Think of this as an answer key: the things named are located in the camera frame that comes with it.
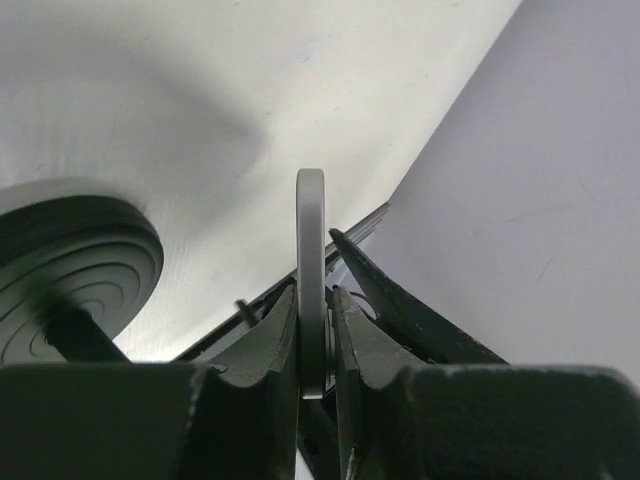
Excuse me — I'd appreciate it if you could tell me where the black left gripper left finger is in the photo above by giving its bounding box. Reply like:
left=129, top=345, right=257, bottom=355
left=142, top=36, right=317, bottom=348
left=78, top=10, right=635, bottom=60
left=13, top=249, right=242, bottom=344
left=1, top=287, right=299, bottom=479

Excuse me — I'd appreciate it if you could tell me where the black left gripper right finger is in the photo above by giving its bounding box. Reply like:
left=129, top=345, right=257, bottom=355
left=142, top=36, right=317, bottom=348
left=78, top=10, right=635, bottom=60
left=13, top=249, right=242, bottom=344
left=333, top=288, right=639, bottom=479

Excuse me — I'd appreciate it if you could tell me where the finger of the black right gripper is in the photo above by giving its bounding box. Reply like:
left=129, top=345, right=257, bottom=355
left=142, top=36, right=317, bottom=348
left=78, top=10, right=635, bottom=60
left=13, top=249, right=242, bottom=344
left=329, top=228, right=505, bottom=365

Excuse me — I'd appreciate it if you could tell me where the black phone stand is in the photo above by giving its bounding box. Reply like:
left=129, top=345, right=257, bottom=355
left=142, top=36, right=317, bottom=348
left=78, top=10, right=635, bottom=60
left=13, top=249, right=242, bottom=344
left=1, top=178, right=164, bottom=365

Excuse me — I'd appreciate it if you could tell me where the light blue smartphone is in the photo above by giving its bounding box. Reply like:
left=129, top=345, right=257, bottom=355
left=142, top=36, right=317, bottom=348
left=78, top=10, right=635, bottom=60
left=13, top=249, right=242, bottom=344
left=296, top=168, right=326, bottom=399

